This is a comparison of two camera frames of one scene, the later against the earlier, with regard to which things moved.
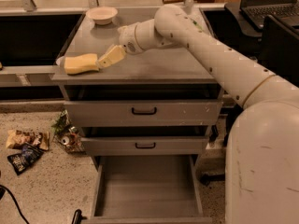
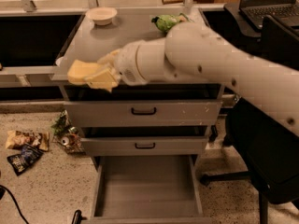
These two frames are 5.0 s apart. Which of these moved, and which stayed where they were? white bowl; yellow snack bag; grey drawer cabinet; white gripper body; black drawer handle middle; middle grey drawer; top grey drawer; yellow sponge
Moved: yellow sponge; white gripper body
Stayed: top grey drawer; middle grey drawer; yellow snack bag; grey drawer cabinet; black drawer handle middle; white bowl
